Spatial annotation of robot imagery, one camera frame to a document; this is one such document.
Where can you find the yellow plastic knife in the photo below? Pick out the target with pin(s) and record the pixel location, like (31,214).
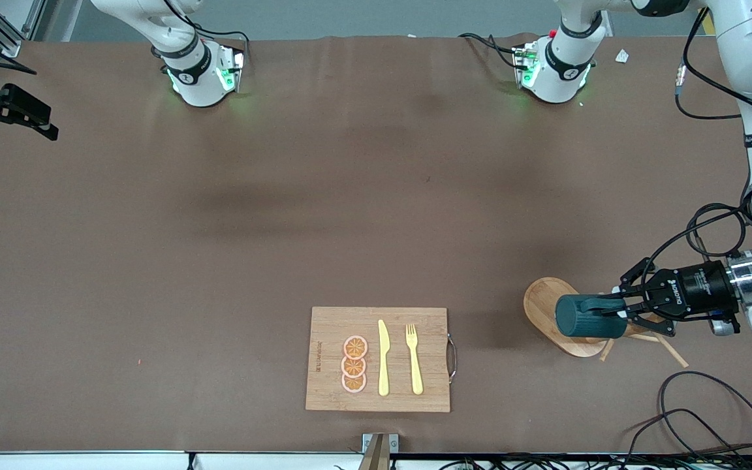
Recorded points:
(384,365)

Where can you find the white paper scrap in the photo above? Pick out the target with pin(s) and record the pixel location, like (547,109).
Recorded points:
(622,56)

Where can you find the aluminium extrusion beam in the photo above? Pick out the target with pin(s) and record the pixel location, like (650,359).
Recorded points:
(376,457)

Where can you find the bamboo cutting board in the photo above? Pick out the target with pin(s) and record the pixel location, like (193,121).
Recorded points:
(330,391)

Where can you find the toy orange slice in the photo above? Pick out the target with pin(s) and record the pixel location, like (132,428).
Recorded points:
(354,367)
(354,384)
(355,347)

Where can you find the aluminium frame post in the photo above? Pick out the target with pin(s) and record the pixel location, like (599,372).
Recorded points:
(10,47)

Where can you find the wooden cup rack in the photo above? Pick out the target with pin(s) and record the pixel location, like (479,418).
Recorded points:
(539,307)

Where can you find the teal cup yellow inside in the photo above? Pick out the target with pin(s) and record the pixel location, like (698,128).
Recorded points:
(585,323)

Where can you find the yellow plastic fork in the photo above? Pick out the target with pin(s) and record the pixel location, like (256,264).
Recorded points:
(415,372)

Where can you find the grey metal bracket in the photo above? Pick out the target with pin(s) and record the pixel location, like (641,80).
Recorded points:
(394,444)

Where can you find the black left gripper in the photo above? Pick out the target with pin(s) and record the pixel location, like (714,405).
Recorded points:
(699,291)

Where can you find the brown table cover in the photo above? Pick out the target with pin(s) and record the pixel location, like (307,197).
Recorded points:
(154,294)

